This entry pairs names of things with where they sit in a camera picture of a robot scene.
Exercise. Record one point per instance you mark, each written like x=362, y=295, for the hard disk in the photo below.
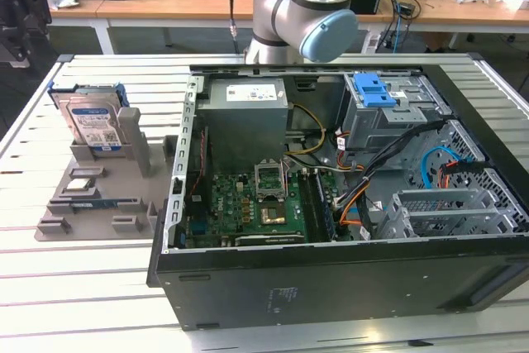
x=89, y=121

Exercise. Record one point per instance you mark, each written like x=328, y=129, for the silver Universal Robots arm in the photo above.
x=289, y=10

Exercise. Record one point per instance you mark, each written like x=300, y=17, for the grey metal disk bay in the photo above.
x=438, y=208

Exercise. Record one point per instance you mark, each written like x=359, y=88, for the crumpled white paper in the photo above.
x=66, y=1

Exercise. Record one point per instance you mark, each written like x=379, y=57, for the silver CPU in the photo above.
x=80, y=184

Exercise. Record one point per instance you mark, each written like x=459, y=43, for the grey parts rack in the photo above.
x=120, y=187

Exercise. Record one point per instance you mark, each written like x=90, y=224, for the loose RAM stick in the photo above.
x=93, y=204

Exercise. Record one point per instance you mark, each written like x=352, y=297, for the grey power supply unit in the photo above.
x=244, y=125

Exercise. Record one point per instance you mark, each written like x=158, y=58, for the green motherboard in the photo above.
x=231, y=204

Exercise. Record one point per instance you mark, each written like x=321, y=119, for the thin metal locking lever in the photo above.
x=285, y=179

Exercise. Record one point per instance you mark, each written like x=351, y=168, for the CPU socket with gold pins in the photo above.
x=273, y=214

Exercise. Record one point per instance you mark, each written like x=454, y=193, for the black graphics card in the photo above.
x=268, y=239

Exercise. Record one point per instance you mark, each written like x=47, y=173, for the black RAM slot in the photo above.
x=315, y=208
x=306, y=208

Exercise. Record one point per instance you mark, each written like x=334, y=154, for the white power strip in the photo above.
x=373, y=44

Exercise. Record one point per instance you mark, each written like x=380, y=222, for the blue plastic drive latch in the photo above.
x=372, y=90

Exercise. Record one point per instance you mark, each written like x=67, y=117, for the installed RAM stick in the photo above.
x=325, y=212

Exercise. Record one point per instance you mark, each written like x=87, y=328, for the grey metal drive cage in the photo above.
x=388, y=121

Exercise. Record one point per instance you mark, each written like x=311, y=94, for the black open PC case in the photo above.
x=330, y=287

